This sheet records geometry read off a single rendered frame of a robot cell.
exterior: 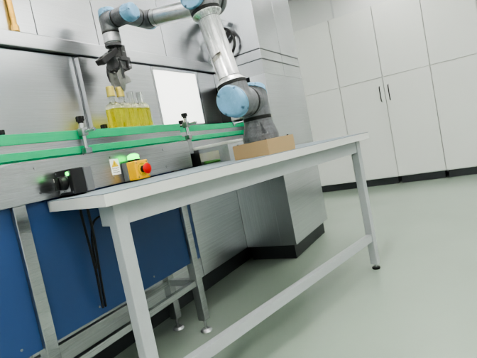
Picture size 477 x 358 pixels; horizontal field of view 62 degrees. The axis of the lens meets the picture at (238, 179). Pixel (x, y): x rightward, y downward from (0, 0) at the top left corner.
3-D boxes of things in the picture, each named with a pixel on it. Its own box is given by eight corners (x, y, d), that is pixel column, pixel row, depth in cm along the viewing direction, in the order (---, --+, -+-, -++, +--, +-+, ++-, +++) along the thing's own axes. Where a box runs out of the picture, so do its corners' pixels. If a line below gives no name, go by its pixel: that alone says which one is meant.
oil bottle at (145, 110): (149, 148, 192) (140, 104, 191) (158, 145, 189) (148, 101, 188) (141, 149, 187) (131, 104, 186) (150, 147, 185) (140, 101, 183)
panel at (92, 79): (203, 126, 256) (192, 72, 253) (206, 125, 254) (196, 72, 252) (90, 135, 178) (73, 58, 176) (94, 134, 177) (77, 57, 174)
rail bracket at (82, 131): (89, 154, 141) (81, 116, 140) (103, 150, 138) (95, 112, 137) (80, 155, 138) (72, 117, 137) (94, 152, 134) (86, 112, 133)
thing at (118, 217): (381, 267, 222) (359, 140, 217) (167, 454, 112) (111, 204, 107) (365, 266, 228) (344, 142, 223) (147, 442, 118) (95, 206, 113)
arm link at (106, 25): (106, 3, 170) (92, 10, 174) (111, 29, 171) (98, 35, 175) (119, 7, 177) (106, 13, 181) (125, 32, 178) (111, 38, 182)
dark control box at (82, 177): (80, 193, 133) (74, 168, 133) (96, 190, 129) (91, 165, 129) (59, 198, 126) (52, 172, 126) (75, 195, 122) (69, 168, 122)
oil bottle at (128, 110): (132, 150, 183) (122, 104, 181) (141, 148, 180) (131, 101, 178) (123, 151, 178) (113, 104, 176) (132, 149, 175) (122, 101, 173)
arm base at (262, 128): (287, 135, 165) (282, 111, 165) (264, 139, 155) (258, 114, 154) (260, 140, 176) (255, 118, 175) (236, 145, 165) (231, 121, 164)
